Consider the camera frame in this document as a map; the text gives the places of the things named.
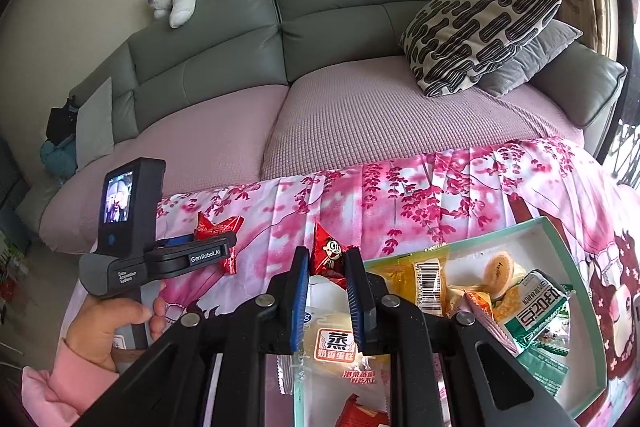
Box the green snack packet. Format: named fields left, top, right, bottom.
left=515, top=339, right=571, bottom=383

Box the red white barcode packet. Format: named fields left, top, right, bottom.
left=334, top=394, right=391, bottom=427

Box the red snack packet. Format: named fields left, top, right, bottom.
left=194, top=212, right=246, bottom=275

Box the pale round cake packet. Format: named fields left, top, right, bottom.
left=276, top=274, right=391, bottom=413

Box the yellow snack packet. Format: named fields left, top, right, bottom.
left=367, top=252, right=451, bottom=318

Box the black patterned pillow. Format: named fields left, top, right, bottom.
left=400, top=0, right=563, bottom=98

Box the black bag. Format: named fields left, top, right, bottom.
left=46, top=97, right=80, bottom=145

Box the small red cartoon packet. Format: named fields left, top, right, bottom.
left=309, top=222, right=351, bottom=290

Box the light grey pillow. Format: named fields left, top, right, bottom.
left=74, top=77, right=116, bottom=172

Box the black lattice frame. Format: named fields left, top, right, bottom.
left=605, top=117, right=640, bottom=188

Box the pink printed blanket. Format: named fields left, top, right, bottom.
left=70, top=137, right=640, bottom=427

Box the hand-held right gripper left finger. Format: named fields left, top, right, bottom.
left=87, top=247, right=311, bottom=427

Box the person's left hand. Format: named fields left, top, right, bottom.
left=65, top=296, right=170, bottom=374

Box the pink roll cake packet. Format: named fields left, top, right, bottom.
left=482, top=253, right=528, bottom=298

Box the person's left forearm pink sleeve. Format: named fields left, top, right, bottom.
left=20, top=337, right=151, bottom=427

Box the teal cardboard box tray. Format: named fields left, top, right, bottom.
left=292, top=216, right=613, bottom=427

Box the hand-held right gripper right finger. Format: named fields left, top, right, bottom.
left=344, top=247, right=581, bottom=427

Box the pale green white packet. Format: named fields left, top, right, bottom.
left=500, top=269, right=573, bottom=355

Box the orange snack packet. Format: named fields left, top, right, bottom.
left=450, top=289, right=521, bottom=355

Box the pink sofa cover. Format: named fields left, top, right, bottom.
left=39, top=77, right=586, bottom=253

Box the teal cloth bundle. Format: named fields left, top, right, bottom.
left=40, top=134, right=77, bottom=180

